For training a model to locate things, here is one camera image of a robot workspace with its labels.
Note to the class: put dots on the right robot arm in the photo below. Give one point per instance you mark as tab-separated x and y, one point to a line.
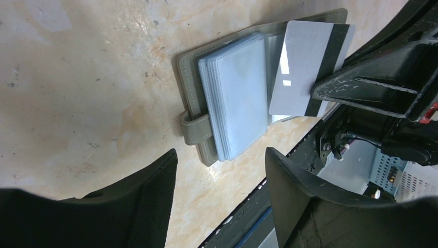
397	137

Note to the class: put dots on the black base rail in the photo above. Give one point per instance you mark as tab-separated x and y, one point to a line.
251	223

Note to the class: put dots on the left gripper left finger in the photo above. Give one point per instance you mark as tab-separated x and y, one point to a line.
132	212

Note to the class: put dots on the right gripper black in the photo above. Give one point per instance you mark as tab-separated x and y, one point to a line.
395	73

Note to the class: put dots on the grey card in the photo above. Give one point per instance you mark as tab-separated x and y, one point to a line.
310	52

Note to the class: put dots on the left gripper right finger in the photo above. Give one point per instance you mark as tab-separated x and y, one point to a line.
311	212

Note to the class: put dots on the grey card holder wallet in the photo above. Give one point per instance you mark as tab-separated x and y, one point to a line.
228	87

